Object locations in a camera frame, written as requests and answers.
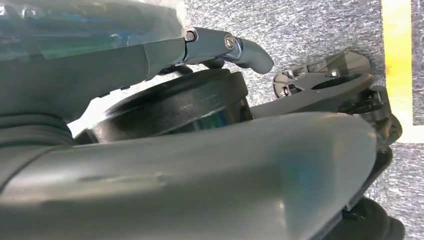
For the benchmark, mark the yellow floor tape square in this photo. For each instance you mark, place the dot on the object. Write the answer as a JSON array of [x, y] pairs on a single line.
[[396, 66]]

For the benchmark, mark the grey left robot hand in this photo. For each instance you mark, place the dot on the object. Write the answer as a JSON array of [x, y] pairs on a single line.
[[198, 185]]

